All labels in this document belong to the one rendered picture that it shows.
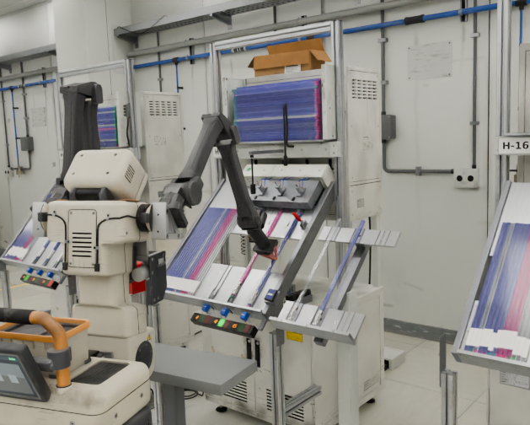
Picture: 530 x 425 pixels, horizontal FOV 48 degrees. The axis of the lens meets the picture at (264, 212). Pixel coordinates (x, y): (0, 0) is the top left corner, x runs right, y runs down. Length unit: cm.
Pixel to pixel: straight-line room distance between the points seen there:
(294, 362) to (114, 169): 134
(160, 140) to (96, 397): 250
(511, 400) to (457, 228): 187
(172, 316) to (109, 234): 225
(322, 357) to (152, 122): 185
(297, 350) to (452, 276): 165
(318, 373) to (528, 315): 109
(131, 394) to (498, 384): 130
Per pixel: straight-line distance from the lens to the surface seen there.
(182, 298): 268
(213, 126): 209
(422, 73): 406
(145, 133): 374
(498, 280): 208
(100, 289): 189
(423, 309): 422
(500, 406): 235
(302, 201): 259
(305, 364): 272
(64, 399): 157
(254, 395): 299
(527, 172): 246
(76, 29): 580
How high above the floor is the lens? 140
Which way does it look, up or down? 7 degrees down
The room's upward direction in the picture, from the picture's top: 2 degrees counter-clockwise
